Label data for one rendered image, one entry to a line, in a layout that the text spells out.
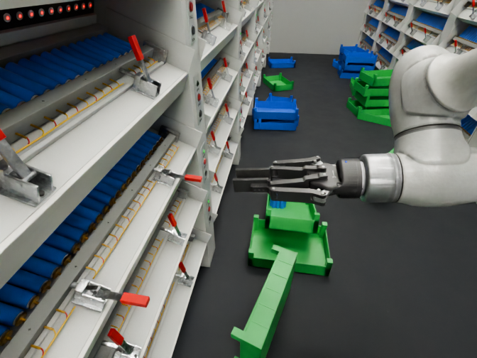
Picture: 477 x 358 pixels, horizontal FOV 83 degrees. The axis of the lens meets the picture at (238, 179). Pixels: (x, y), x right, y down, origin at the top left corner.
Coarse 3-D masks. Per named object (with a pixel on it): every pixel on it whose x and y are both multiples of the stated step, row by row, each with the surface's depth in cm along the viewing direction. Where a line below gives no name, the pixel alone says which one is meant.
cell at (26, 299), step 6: (6, 288) 32; (12, 288) 32; (18, 288) 33; (0, 294) 32; (6, 294) 32; (12, 294) 32; (18, 294) 32; (24, 294) 32; (30, 294) 33; (36, 294) 34; (6, 300) 32; (12, 300) 32; (18, 300) 32; (24, 300) 32; (30, 300) 33; (18, 306) 32; (24, 306) 32
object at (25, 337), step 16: (160, 144) 62; (160, 160) 60; (144, 176) 53; (128, 192) 49; (112, 208) 45; (128, 208) 48; (112, 224) 43; (128, 224) 46; (96, 240) 40; (80, 256) 38; (96, 256) 40; (64, 272) 35; (80, 272) 37; (96, 272) 38; (64, 288) 34; (48, 304) 32; (32, 320) 31; (48, 320) 32; (16, 336) 29; (32, 336) 30; (16, 352) 28
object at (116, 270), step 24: (168, 120) 67; (192, 144) 70; (168, 168) 61; (144, 192) 53; (168, 192) 56; (144, 216) 49; (120, 240) 44; (144, 240) 46; (96, 264) 40; (120, 264) 41; (120, 288) 39; (72, 312) 35; (96, 312) 36; (48, 336) 32; (72, 336) 33; (96, 336) 35
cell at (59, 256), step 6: (42, 246) 37; (48, 246) 37; (36, 252) 36; (42, 252) 37; (48, 252) 37; (54, 252) 37; (60, 252) 37; (66, 252) 38; (42, 258) 37; (48, 258) 37; (54, 258) 37; (60, 258) 37; (60, 264) 37
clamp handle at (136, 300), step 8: (96, 296) 35; (104, 296) 35; (112, 296) 35; (120, 296) 35; (128, 296) 35; (136, 296) 35; (144, 296) 35; (128, 304) 35; (136, 304) 35; (144, 304) 34
